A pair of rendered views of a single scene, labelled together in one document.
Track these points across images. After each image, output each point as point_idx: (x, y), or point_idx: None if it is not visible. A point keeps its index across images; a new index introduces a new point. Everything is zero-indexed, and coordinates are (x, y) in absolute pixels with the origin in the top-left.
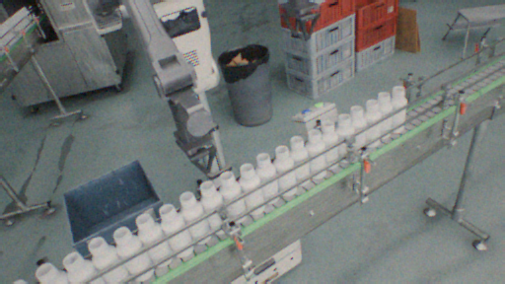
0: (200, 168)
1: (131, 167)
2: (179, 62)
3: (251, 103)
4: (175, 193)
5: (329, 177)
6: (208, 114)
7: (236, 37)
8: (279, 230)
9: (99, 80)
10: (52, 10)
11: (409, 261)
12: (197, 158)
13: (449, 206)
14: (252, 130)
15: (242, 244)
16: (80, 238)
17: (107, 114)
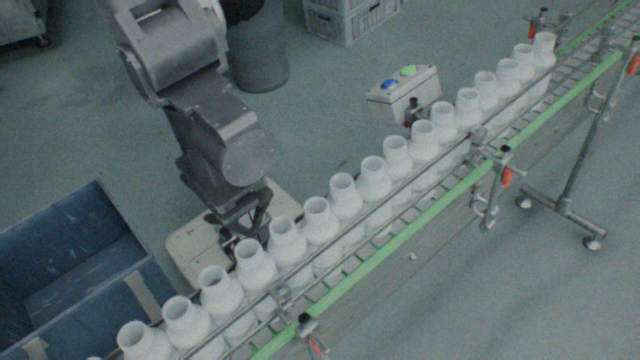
0: (241, 230)
1: (87, 192)
2: (183, 11)
3: (258, 57)
4: (158, 203)
5: (441, 195)
6: (268, 136)
7: None
8: (366, 292)
9: (8, 29)
10: None
11: (504, 274)
12: (237, 217)
13: (547, 192)
14: (262, 99)
15: (327, 353)
16: (10, 331)
17: (30, 85)
